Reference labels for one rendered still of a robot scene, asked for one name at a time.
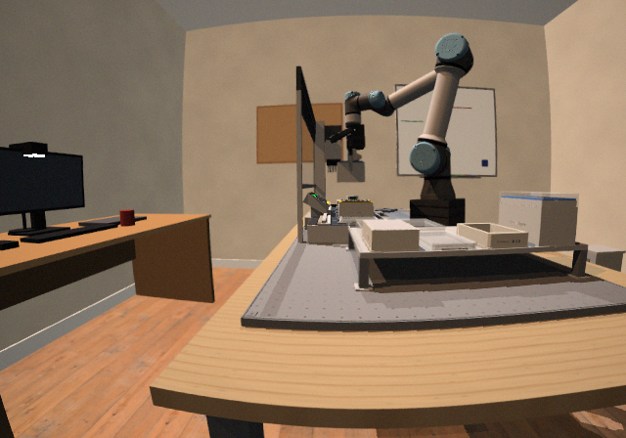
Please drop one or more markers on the yellow tip rack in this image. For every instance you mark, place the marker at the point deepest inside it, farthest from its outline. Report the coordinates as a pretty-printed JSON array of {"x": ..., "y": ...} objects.
[{"x": 355, "y": 207}]

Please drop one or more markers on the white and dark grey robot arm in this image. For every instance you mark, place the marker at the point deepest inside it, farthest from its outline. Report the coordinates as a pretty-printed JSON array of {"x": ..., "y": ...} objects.
[{"x": 454, "y": 60}]

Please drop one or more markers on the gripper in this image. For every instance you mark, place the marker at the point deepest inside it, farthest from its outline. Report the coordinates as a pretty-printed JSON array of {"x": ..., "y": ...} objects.
[{"x": 357, "y": 141}]

